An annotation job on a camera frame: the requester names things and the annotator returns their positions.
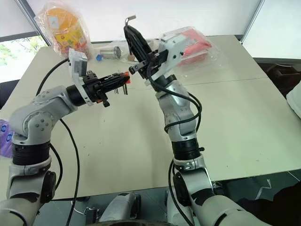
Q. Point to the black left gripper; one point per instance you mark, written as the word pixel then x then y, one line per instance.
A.
pixel 92 88

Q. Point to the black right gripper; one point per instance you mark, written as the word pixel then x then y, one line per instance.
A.
pixel 154 60

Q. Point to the orange hex key holder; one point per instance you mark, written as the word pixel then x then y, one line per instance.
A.
pixel 127 77

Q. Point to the silver hex key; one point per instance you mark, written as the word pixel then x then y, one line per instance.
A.
pixel 130 18

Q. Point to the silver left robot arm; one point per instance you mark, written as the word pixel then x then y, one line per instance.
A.
pixel 35 117

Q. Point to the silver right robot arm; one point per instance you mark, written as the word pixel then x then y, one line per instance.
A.
pixel 181 122

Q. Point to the thick dark hex key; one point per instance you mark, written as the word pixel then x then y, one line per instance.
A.
pixel 123 89
pixel 126 90

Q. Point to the brown cardboard tag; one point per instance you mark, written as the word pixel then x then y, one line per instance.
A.
pixel 131 58

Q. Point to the small blue object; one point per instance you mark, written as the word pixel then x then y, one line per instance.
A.
pixel 99 57

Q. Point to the silver metal can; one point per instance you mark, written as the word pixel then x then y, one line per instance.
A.
pixel 110 52

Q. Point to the bagged red package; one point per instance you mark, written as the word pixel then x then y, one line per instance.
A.
pixel 196 43

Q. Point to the orange snack bag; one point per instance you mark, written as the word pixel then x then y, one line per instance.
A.
pixel 64 30

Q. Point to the clear plastic clamshell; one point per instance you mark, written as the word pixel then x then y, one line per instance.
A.
pixel 207 64

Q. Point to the purple plastic package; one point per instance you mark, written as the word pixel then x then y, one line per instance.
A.
pixel 5 139

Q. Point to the grey robot waist housing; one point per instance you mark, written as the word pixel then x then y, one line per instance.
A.
pixel 122 207

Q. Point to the black box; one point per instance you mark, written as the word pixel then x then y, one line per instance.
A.
pixel 283 73

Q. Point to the white rounded object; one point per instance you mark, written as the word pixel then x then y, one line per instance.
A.
pixel 295 99

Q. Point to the black cloth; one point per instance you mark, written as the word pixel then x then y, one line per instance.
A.
pixel 282 204

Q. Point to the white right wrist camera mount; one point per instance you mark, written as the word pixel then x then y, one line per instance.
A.
pixel 174 51

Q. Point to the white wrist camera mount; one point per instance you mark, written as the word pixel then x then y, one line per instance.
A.
pixel 76 62
pixel 174 51

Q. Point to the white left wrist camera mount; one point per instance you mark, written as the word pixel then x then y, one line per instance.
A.
pixel 76 62

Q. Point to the grey metal frame bar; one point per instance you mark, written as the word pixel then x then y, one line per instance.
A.
pixel 252 21
pixel 33 22

